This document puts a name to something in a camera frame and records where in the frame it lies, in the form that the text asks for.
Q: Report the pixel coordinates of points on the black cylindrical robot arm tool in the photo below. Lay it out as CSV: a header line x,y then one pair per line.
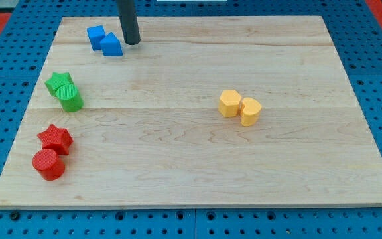
x,y
128,20

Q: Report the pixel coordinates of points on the light wooden board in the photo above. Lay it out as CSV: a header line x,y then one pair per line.
x,y
150,135

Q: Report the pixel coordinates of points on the yellow hexagon block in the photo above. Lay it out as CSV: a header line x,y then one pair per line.
x,y
229,103

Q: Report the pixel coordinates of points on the yellow heart block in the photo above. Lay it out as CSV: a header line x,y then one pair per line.
x,y
250,111

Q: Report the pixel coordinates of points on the blue triangular block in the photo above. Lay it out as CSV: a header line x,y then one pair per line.
x,y
111,46

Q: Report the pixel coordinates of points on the green cylinder block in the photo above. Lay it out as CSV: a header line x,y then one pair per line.
x,y
69,98

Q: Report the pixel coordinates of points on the blue cube block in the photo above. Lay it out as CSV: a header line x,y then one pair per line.
x,y
95,35

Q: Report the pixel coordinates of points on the red star block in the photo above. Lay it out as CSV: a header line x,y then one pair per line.
x,y
58,139

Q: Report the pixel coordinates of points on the green star block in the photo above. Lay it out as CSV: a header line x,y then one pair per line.
x,y
56,81

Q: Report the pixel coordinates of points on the red cylinder block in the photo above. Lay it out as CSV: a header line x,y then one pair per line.
x,y
48,164

